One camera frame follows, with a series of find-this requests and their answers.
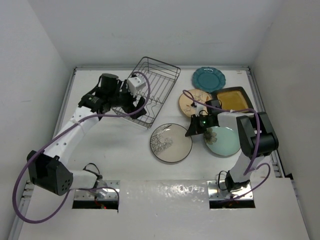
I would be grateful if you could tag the light blue flower plate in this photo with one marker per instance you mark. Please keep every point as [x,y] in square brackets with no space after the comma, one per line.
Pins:
[222,141]

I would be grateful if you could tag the tan bird plate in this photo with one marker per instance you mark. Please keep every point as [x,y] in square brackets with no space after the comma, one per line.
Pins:
[185,104]

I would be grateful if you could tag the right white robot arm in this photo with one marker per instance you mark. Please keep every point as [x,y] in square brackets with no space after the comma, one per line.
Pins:
[246,130]

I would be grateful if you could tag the black square amber plate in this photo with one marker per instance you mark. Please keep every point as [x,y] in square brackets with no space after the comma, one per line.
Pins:
[233,98]

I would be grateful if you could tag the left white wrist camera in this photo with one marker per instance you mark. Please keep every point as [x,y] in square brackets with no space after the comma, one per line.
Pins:
[135,84]

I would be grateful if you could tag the black wire dish rack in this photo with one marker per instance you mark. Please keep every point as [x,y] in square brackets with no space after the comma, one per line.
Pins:
[162,77]

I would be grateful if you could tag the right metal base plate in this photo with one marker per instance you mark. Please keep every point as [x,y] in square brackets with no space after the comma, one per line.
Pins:
[217,192]

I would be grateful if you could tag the teal scalloped plate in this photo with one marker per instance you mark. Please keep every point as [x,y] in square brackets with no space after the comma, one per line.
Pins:
[208,79]

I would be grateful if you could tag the metal base plate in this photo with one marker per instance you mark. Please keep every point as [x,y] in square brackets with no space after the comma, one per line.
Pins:
[217,192]
[108,193]

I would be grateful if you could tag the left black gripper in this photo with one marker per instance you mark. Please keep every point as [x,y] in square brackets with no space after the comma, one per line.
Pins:
[130,107]

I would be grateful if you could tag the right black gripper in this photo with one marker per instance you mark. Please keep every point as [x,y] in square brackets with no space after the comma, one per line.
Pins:
[194,128]

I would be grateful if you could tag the beige tree pattern plate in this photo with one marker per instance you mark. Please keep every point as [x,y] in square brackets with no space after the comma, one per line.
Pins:
[169,144]

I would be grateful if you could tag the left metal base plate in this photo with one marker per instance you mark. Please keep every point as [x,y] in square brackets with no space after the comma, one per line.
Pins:
[108,193]

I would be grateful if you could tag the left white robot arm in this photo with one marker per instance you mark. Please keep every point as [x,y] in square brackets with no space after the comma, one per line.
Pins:
[47,167]

